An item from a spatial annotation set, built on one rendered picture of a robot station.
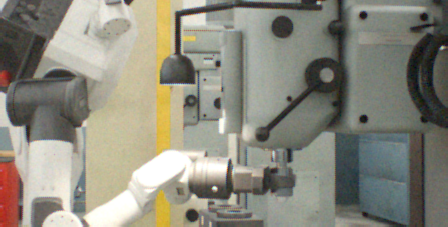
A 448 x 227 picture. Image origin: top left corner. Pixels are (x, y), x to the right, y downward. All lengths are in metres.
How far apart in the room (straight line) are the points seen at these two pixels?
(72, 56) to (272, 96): 0.47
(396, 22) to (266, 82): 0.29
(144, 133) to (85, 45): 1.57
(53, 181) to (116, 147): 1.68
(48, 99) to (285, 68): 0.50
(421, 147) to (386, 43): 0.36
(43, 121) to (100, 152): 1.65
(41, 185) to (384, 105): 0.70
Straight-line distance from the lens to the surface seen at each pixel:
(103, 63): 1.65
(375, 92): 1.47
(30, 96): 1.57
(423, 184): 1.76
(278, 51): 1.43
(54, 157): 1.53
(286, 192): 1.51
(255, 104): 1.43
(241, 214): 1.79
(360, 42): 1.46
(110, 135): 3.18
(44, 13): 1.69
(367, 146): 9.71
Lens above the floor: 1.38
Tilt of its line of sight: 1 degrees up
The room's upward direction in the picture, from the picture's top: straight up
